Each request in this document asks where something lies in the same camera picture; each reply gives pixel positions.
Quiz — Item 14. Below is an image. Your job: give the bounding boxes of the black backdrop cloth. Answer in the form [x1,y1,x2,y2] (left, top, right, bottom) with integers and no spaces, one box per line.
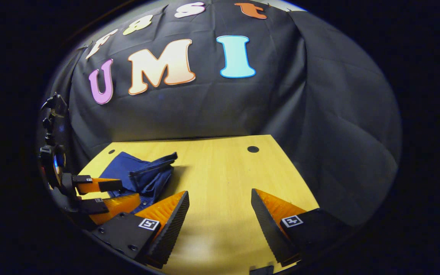
[39,0,403,230]

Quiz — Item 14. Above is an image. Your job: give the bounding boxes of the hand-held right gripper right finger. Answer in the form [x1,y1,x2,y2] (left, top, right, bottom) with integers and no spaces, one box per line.
[251,188,354,267]

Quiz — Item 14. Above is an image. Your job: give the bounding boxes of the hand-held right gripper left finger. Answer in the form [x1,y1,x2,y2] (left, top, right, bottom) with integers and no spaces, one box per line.
[92,190,190,269]

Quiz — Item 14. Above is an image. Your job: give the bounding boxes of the blue denim jeans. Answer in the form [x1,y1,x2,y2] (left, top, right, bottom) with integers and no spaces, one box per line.
[99,152,178,214]

